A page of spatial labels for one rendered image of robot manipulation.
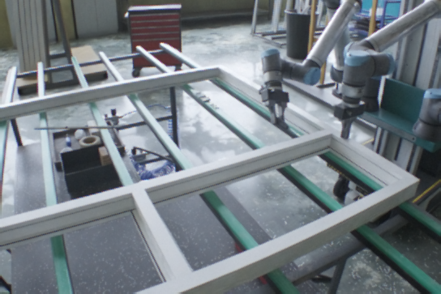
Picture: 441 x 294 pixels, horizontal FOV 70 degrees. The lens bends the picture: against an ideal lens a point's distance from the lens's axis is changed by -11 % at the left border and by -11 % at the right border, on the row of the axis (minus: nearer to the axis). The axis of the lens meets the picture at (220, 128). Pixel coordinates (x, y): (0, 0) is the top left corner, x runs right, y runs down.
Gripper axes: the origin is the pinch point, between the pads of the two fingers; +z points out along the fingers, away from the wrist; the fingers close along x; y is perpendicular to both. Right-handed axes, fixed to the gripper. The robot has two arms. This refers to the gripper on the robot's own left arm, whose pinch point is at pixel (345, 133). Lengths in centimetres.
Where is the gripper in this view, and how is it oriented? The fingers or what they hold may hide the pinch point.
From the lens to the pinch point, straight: 148.1
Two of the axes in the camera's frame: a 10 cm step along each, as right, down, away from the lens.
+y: 4.7, 4.1, -7.8
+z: 0.0, 8.9, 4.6
